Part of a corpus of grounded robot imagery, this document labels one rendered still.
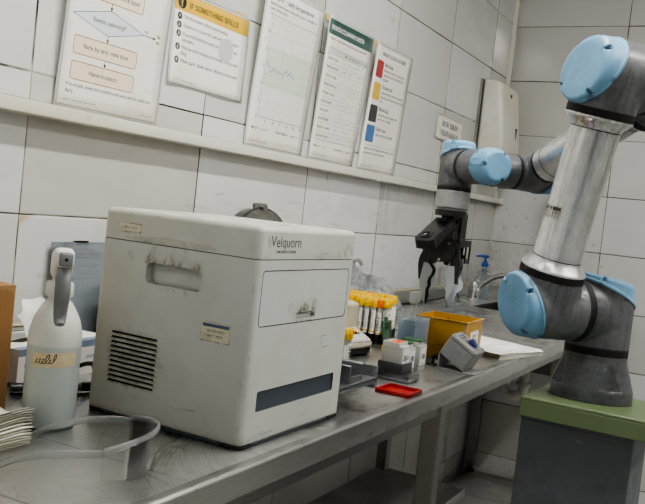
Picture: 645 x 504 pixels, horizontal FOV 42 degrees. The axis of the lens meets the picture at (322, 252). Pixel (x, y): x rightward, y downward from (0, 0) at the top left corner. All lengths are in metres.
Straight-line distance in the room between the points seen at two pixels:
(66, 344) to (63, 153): 0.63
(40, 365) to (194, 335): 0.20
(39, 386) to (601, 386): 0.97
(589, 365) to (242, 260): 0.75
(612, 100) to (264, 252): 0.66
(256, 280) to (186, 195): 0.91
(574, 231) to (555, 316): 0.15
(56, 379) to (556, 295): 0.84
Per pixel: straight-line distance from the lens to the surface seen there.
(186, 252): 1.15
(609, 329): 1.60
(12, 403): 1.31
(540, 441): 1.61
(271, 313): 1.13
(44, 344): 1.15
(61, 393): 1.16
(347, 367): 1.42
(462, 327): 1.99
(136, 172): 1.85
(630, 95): 1.48
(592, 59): 1.47
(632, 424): 1.52
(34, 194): 1.65
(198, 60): 2.00
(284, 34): 2.27
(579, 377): 1.60
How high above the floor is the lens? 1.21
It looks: 3 degrees down
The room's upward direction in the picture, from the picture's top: 6 degrees clockwise
